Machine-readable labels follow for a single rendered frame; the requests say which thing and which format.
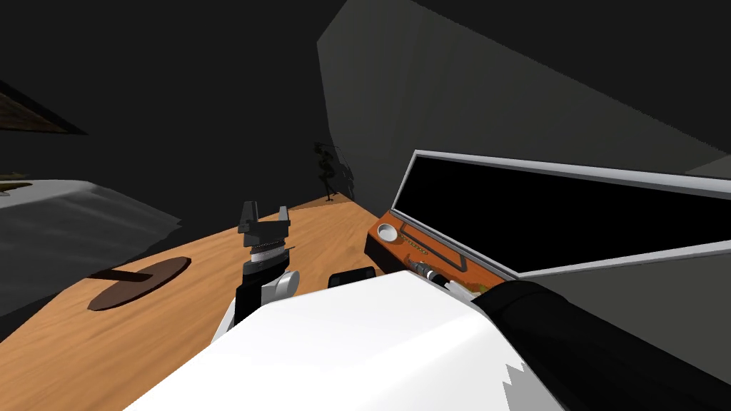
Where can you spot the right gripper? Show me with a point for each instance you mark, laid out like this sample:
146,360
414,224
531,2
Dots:
415,263

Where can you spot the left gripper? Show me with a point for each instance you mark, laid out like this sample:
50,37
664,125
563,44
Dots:
264,233

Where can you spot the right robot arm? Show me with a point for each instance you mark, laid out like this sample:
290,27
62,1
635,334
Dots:
594,342

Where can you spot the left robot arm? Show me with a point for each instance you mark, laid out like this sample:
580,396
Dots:
260,282

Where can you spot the orange wooden cabinet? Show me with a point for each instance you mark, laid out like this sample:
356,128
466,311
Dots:
388,251

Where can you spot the white round knob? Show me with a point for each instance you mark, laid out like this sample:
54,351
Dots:
387,232

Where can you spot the dark potted plant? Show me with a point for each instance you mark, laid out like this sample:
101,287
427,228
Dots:
328,168

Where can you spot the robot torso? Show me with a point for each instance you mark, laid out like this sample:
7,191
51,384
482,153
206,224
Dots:
365,348

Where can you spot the brown round rug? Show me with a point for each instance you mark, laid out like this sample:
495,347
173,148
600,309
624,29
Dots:
143,282

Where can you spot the grey bed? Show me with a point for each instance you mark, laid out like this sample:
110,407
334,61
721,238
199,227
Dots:
68,228

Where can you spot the black television with grey frame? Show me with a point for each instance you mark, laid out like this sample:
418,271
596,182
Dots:
548,222

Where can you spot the brown wall picture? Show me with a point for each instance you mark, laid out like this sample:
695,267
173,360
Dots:
23,117

